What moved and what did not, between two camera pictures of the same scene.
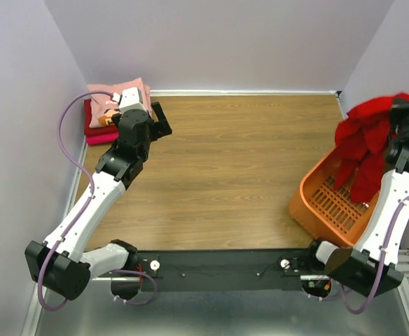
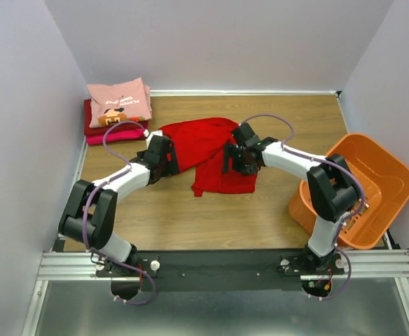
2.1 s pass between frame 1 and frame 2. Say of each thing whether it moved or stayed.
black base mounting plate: stayed
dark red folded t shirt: stayed
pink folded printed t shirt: stayed
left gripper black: moved
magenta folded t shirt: stayed
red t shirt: moved
